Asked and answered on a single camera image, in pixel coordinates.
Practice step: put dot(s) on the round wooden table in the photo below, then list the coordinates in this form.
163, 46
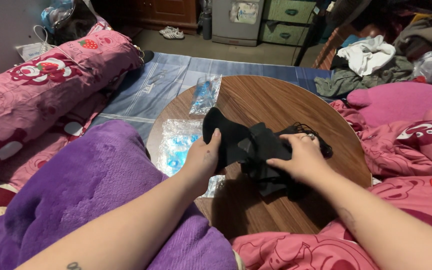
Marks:
276, 112

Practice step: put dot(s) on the person's left hand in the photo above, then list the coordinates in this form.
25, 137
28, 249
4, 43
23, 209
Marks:
201, 157

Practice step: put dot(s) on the heap of clothes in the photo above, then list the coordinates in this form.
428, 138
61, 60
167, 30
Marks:
384, 52

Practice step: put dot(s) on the large clear plastic bag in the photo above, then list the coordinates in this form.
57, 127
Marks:
176, 148

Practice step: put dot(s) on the small clear plastic packet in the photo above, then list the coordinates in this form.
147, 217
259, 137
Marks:
205, 94

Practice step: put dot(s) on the black bag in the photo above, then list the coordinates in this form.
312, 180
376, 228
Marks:
74, 23

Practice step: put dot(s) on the pink strawberry print bolster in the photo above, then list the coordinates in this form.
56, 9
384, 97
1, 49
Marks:
47, 86

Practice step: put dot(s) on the purple fleece blanket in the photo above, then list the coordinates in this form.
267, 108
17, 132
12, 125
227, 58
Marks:
81, 195

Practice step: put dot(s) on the dark water bottle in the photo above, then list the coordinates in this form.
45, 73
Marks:
206, 23

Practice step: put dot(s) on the person's right hand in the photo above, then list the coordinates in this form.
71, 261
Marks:
303, 159

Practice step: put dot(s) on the wooden cabinet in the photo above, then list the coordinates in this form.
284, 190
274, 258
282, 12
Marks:
163, 14

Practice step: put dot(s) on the pink strawberry print blanket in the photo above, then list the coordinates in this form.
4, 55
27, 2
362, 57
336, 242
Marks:
399, 157

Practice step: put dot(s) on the white charger box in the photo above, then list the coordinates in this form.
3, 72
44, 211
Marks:
32, 50

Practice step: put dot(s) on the white sneakers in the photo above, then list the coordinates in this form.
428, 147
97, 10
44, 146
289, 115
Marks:
172, 33

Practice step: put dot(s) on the blue checked bed sheet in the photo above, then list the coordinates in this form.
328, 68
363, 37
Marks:
163, 82

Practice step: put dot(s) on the grey mini fridge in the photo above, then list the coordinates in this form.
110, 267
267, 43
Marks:
235, 21

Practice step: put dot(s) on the pile of black face masks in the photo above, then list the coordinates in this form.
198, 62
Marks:
272, 157

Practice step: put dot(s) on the green woven drawer unit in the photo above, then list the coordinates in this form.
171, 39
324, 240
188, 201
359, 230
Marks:
286, 21

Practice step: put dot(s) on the plain pink pillow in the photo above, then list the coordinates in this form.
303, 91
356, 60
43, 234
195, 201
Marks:
399, 101

